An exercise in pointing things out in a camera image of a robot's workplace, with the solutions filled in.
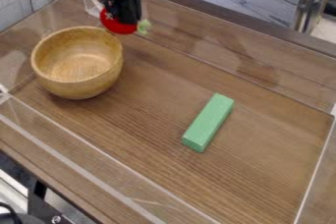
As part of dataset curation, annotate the clear acrylic front barrier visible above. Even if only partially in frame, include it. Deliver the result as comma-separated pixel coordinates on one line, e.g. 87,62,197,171
0,85,219,224

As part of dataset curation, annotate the green rectangular block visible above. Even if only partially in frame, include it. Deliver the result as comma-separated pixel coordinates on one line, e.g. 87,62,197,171
182,93,235,152

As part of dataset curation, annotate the metal chair frame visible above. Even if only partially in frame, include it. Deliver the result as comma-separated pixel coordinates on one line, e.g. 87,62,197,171
294,0,329,34

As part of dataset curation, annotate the red plush tomato toy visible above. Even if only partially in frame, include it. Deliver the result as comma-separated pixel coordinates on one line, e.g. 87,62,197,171
101,9,151,35

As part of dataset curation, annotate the light wooden bowl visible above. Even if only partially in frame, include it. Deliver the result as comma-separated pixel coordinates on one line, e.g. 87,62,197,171
31,27,125,99

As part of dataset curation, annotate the black table leg bracket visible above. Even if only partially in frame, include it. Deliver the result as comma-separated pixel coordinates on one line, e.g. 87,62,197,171
29,181,74,224

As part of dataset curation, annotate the clear acrylic corner bracket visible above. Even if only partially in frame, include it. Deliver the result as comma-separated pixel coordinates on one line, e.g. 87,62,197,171
83,0,105,18

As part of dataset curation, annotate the black cable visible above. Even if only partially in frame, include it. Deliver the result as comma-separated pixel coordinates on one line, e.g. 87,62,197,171
0,201,25,224

